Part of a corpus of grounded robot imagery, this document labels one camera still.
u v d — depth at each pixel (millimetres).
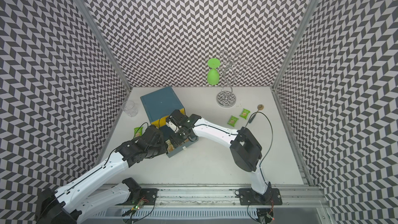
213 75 920
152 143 606
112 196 553
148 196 708
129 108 1039
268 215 680
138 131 936
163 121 756
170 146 804
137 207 679
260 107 1047
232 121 991
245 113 1020
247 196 739
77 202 413
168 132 755
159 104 826
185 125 604
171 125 761
